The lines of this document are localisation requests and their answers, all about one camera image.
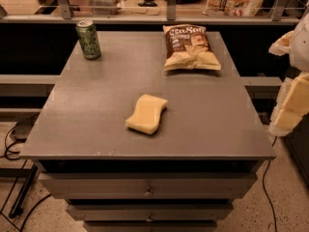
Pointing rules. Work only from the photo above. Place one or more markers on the green drink can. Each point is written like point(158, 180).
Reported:
point(88, 39)

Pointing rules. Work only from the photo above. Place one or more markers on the grey metal railing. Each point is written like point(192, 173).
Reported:
point(271, 12)

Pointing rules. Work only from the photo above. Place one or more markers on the yellow sponge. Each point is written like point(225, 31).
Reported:
point(146, 115)

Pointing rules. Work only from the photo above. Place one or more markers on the grey drawer cabinet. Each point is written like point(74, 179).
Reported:
point(204, 155)

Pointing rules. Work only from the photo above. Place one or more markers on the brown chips bag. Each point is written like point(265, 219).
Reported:
point(188, 48)

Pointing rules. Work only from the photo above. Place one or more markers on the drawer knob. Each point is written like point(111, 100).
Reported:
point(148, 192)
point(149, 218)

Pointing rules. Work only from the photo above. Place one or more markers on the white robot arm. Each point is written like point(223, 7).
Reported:
point(299, 45)

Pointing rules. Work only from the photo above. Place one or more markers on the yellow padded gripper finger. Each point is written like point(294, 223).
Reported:
point(292, 104)
point(282, 45)

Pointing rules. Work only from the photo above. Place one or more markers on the black metal stand leg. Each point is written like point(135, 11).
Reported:
point(28, 175)

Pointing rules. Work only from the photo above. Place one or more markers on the top drawer knob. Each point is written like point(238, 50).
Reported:
point(148, 192)

